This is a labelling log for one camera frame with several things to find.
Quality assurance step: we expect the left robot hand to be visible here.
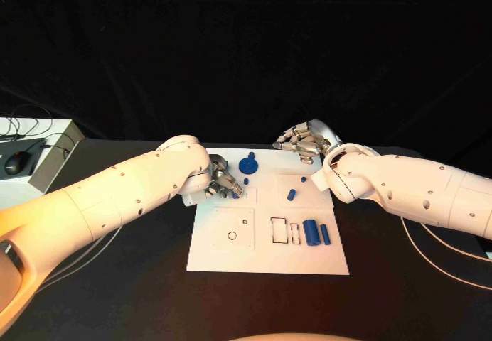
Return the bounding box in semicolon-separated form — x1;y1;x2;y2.
203;153;243;200

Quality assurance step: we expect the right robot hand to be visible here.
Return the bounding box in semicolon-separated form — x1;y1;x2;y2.
271;119;344;166

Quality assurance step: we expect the white task board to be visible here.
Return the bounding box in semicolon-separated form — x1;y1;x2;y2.
186;147;350;276

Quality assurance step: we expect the blue gear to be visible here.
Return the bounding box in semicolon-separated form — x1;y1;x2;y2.
238;151;259;175

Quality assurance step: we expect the large blue cylinder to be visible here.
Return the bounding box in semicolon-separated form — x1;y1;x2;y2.
301;219;321;247

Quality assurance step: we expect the white desk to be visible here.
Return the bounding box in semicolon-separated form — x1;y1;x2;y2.
0;117;86;211

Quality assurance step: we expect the black mouse pad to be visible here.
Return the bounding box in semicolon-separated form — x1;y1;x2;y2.
0;137;47;181

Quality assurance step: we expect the black computer mouse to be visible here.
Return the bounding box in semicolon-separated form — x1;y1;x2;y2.
2;151;33;176

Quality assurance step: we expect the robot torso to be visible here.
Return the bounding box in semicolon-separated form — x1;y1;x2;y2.
227;332;364;341

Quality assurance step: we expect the white cable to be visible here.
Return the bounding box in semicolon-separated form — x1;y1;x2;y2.
36;227;122;293
44;234;106;281
398;216;492;291
419;222;492;264

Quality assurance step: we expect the black cable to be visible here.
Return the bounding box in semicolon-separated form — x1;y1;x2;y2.
0;104;77;161

